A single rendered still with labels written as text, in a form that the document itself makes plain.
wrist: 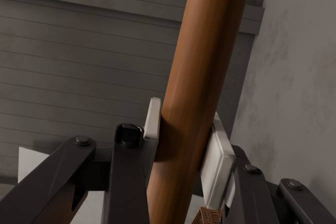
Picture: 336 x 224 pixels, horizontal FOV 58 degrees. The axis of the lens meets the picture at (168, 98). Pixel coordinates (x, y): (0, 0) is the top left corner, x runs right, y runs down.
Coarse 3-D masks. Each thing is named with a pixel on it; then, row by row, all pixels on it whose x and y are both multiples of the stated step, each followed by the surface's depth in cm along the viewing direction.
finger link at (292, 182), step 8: (280, 184) 13; (288, 184) 13; (296, 184) 13; (280, 192) 13; (288, 192) 12; (296, 192) 12; (304, 192) 12; (288, 200) 12; (296, 200) 12; (304, 200) 12; (312, 200) 12; (296, 208) 11; (304, 208) 11; (312, 208) 11; (320, 208) 11; (296, 216) 11; (304, 216) 11; (312, 216) 11; (320, 216) 11; (328, 216) 11
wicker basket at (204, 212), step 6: (198, 210) 185; (204, 210) 182; (210, 210) 184; (198, 216) 187; (204, 216) 176; (210, 216) 178; (216, 216) 179; (192, 222) 188; (204, 222) 171; (210, 222) 173; (216, 222) 189
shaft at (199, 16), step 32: (192, 0) 15; (224, 0) 14; (192, 32) 15; (224, 32) 15; (192, 64) 15; (224, 64) 16; (192, 96) 16; (160, 128) 17; (192, 128) 16; (160, 160) 17; (192, 160) 17; (160, 192) 17; (192, 192) 18
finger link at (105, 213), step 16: (128, 128) 13; (128, 144) 13; (112, 160) 11; (128, 160) 12; (112, 176) 10; (128, 176) 11; (112, 192) 10; (128, 192) 10; (144, 192) 10; (112, 208) 9; (128, 208) 9; (144, 208) 9
